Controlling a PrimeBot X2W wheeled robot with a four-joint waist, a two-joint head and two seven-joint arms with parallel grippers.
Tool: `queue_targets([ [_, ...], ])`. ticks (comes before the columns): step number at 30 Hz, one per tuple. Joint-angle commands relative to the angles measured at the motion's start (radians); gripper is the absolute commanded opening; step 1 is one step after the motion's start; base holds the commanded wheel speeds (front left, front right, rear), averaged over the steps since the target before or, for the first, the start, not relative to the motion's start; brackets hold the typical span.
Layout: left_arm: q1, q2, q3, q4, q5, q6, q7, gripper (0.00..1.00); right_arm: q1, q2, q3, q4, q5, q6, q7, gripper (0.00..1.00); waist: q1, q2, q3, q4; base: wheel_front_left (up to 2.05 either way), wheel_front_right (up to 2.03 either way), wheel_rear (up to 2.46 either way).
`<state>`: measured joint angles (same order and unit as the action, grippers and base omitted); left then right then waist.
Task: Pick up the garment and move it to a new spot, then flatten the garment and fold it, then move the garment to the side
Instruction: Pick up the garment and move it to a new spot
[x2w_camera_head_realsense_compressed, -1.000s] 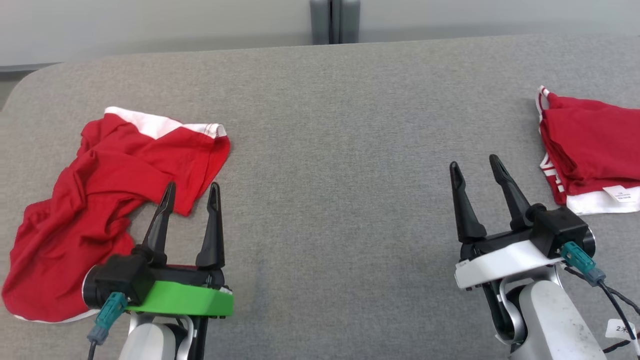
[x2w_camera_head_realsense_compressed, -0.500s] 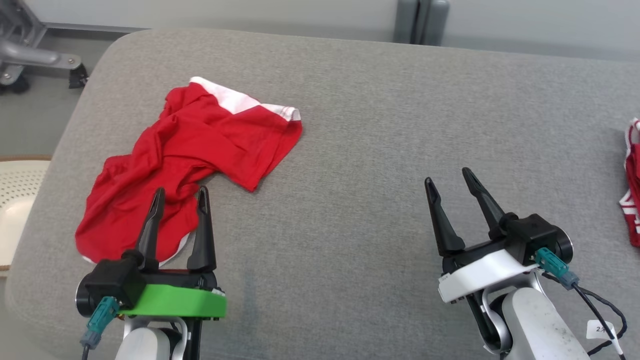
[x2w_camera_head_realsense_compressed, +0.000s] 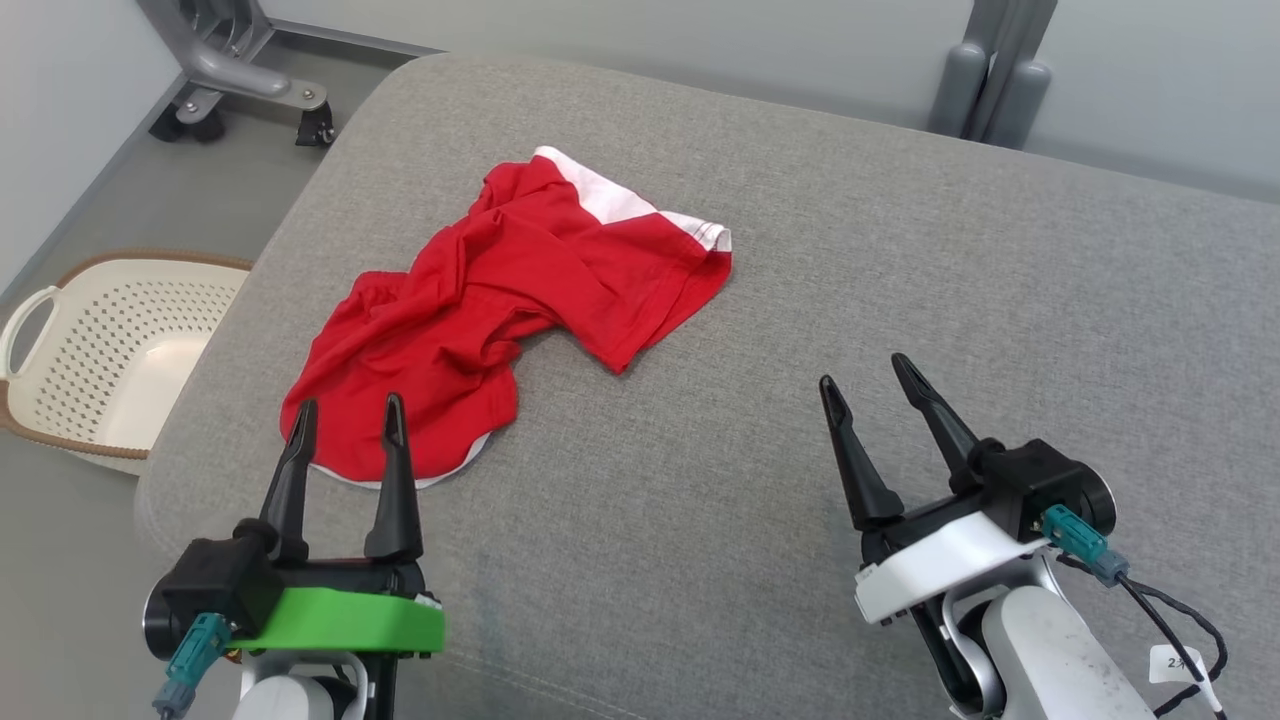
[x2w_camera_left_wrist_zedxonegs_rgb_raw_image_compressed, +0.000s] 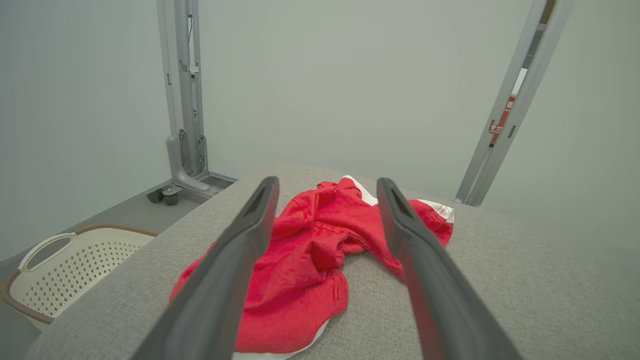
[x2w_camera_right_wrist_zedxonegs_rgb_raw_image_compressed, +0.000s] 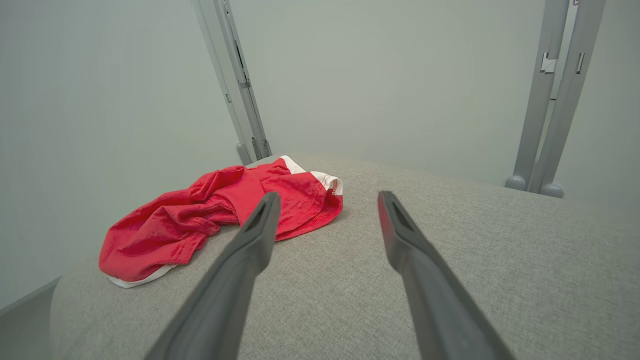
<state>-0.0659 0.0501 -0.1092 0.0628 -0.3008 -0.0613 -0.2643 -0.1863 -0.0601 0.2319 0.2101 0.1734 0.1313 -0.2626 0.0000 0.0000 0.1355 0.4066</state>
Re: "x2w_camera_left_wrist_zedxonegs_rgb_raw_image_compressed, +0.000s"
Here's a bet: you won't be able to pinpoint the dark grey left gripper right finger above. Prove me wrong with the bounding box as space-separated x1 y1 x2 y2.
376 177 524 360

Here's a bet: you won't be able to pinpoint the grey metal post with foot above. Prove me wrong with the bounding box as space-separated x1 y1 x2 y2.
146 0 238 198

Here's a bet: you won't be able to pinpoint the cream perforated laundry basket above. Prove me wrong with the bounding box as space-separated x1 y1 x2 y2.
0 224 159 326

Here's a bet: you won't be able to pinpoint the grey metal post with slots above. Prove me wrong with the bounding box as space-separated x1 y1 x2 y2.
454 0 575 208

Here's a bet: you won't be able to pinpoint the red basketball shorts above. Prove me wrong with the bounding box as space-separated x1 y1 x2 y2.
169 175 456 360

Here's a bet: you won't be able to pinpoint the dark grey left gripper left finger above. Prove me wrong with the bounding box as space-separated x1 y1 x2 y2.
131 176 281 360

